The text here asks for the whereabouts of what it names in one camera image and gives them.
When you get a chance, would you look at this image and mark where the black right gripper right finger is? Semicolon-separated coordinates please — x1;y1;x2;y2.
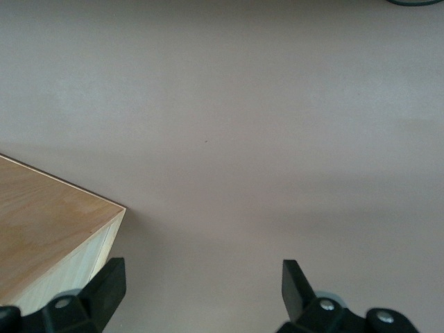
277;259;422;333

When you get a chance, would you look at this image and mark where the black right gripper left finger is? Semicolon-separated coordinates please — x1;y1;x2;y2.
0;257;126;333

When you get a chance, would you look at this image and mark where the wooden drawer cabinet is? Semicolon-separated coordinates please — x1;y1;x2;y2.
0;153;127;315

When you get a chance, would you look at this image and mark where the black looped cable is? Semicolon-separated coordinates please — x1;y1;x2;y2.
385;0;437;7

